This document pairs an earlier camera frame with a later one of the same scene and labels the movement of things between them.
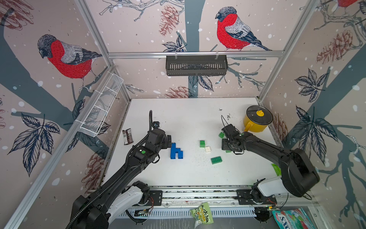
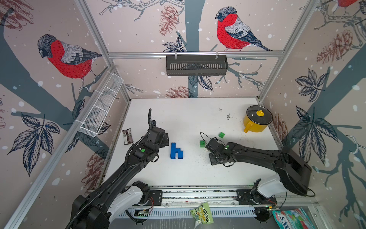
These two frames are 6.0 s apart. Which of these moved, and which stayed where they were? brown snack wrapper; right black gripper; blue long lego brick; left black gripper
Moved: right black gripper
Stayed: blue long lego brick; left black gripper; brown snack wrapper
